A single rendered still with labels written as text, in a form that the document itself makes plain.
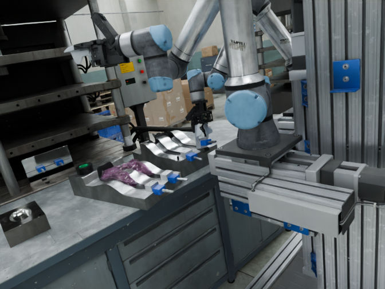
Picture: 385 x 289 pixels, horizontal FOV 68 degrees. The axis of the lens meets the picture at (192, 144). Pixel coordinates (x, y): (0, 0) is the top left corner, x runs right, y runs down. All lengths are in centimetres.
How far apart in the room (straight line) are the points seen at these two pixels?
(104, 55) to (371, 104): 83
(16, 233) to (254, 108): 100
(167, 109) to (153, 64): 450
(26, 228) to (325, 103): 119
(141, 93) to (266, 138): 144
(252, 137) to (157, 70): 37
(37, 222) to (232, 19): 104
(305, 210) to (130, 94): 166
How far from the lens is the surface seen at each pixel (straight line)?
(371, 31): 98
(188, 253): 161
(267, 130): 98
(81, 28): 899
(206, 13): 98
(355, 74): 99
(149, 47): 91
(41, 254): 122
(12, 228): 133
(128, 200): 128
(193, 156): 141
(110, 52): 100
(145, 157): 169
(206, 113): 146
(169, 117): 543
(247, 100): 80
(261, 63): 558
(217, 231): 171
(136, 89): 224
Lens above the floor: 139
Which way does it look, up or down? 18 degrees down
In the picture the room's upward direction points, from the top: 11 degrees counter-clockwise
